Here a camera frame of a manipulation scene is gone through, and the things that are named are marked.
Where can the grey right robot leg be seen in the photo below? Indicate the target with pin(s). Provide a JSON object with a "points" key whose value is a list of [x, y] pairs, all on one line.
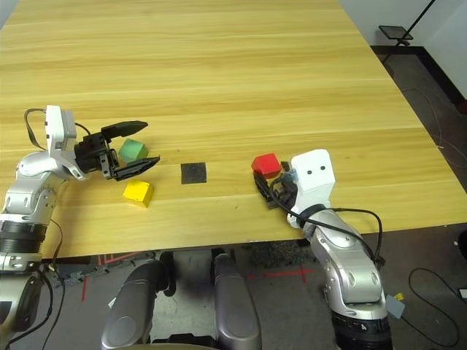
{"points": [[237, 310]]}

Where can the grey left robot leg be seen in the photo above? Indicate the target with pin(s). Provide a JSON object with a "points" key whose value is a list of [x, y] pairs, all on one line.
{"points": [[127, 313]]}

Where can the grey puzzle floor mat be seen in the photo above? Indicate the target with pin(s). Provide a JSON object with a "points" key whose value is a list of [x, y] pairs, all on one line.
{"points": [[80, 277]]}

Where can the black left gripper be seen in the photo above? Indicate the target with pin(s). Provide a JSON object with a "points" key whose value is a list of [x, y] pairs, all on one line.
{"points": [[91, 153]]}

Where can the red tape strip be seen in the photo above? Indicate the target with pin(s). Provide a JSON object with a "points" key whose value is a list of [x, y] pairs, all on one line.
{"points": [[84, 289]]}

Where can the green wooden block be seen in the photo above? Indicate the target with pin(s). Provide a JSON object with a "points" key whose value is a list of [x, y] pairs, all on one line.
{"points": [[132, 150]]}

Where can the dark speckled floor mat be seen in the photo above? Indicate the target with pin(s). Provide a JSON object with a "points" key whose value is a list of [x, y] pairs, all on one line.
{"points": [[281, 255]]}

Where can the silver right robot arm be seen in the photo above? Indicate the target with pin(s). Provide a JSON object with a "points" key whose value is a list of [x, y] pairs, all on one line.
{"points": [[346, 255]]}

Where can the small silver clip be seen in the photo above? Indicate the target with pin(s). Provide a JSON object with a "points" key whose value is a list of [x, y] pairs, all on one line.
{"points": [[112, 303]]}

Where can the red wooden block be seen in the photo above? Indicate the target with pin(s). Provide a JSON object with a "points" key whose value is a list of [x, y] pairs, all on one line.
{"points": [[267, 165]]}

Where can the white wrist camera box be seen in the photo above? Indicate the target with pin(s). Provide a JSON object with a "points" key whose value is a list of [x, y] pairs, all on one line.
{"points": [[54, 127], [313, 175]]}

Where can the black robot pelvis bracket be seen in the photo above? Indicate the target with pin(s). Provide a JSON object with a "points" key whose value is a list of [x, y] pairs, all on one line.
{"points": [[182, 338]]}

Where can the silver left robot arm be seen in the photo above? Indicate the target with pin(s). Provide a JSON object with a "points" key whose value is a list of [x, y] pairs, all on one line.
{"points": [[33, 171]]}

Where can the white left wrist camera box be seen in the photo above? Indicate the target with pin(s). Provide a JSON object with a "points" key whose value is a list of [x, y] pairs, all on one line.
{"points": [[54, 127]]}

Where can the yellow wooden block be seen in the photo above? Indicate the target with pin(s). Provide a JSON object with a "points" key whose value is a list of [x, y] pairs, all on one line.
{"points": [[138, 192]]}

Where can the black square marker patch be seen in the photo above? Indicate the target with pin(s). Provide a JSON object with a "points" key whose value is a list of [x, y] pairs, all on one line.
{"points": [[194, 173]]}

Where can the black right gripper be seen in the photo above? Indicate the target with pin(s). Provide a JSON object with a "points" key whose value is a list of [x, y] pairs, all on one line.
{"points": [[284, 189]]}

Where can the grey robot leg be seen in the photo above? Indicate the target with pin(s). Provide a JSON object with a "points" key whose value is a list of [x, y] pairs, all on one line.
{"points": [[237, 310], [127, 313]]}

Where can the grey card with yellow tag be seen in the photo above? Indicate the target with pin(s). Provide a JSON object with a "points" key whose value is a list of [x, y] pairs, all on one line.
{"points": [[396, 306]]}

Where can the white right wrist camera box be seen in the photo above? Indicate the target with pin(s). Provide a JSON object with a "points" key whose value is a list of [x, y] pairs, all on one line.
{"points": [[313, 175]]}

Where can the beige robot torso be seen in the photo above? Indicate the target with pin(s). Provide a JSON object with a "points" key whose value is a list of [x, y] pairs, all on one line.
{"points": [[189, 347]]}

